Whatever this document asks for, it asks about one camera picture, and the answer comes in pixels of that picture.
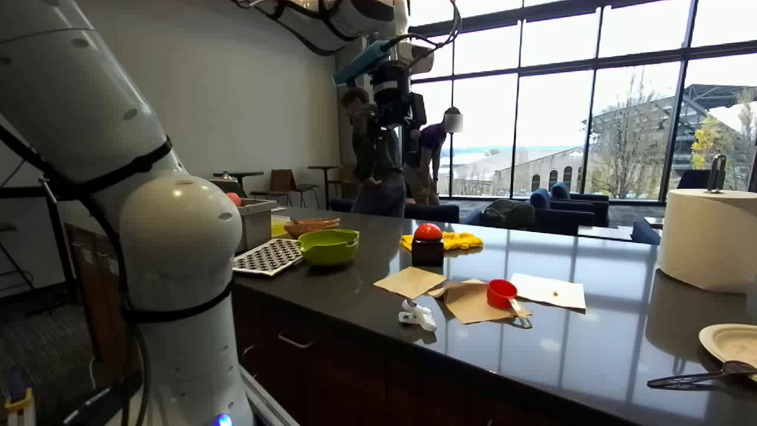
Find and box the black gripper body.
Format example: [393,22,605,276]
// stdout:
[371,61,409,126]

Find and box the green bowl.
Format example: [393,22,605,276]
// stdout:
[299,229,360,267]

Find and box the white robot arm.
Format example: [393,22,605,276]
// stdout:
[0,0,256,426]

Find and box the person in purple shirt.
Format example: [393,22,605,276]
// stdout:
[404,106,461,205]

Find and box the person in grey hoodie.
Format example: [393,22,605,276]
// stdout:
[340,87,406,218]

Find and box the yellow cloth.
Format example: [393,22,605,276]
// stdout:
[400,231,482,254]

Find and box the wicker basket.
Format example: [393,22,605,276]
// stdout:
[285,218,340,240]

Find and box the black cube block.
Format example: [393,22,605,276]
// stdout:
[412,240,444,267]

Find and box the beige paper napkin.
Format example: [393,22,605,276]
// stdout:
[376,267,444,299]

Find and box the dark blue sofa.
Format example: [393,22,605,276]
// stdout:
[503,184,607,235]

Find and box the checkerboard calibration board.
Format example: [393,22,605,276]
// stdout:
[234,240,302,276]

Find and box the brown paper napkin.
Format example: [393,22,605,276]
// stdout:
[442,285,513,324]

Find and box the white clip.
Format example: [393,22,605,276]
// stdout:
[397,300,438,331]

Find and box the red measuring cup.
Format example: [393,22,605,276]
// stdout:
[488,280,529,319]

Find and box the white paper sheet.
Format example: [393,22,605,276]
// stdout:
[512,275,587,309]

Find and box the white paper towel roll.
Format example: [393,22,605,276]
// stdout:
[658,189,757,293]

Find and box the black utensil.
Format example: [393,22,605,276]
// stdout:
[646,373,723,390]

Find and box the cream plate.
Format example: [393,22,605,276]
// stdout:
[699,324,757,366]

